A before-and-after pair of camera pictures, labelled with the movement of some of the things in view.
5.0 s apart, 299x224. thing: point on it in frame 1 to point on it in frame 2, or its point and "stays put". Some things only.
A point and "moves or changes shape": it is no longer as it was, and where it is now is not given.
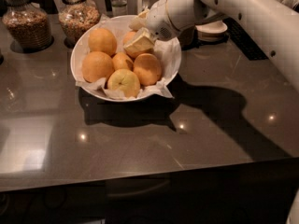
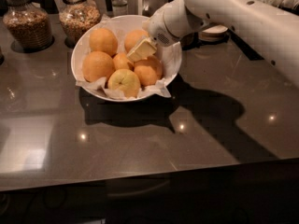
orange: (148, 68) stays put
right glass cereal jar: (78, 14) stays put
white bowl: (120, 59) stays put
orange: (126, 37) moves or changes shape
